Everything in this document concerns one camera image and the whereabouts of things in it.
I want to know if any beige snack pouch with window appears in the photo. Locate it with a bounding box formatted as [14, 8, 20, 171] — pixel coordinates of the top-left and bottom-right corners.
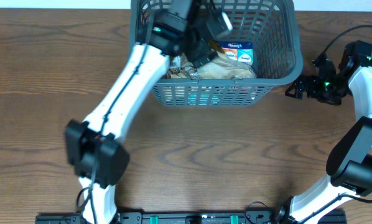
[165, 40, 224, 78]

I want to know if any white resealable pouch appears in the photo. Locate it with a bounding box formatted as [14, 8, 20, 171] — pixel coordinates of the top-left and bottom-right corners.
[197, 52, 256, 80]

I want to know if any Kleenex tissue multipack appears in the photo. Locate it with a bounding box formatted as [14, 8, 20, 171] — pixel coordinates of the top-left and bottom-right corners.
[219, 42, 254, 65]

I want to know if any teal wipes packet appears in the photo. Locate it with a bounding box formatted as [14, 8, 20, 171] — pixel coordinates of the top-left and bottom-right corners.
[187, 89, 223, 106]

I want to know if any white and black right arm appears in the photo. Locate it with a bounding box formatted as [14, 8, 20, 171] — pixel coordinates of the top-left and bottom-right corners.
[271, 40, 372, 223]

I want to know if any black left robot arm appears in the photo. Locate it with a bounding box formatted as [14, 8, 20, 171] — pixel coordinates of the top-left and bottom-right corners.
[65, 1, 233, 223]

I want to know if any grey plastic laundry basket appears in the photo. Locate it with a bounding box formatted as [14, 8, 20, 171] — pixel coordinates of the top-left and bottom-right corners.
[129, 0, 303, 106]

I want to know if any black mounting rail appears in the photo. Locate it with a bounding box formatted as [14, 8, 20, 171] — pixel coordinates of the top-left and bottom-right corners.
[35, 210, 348, 224]

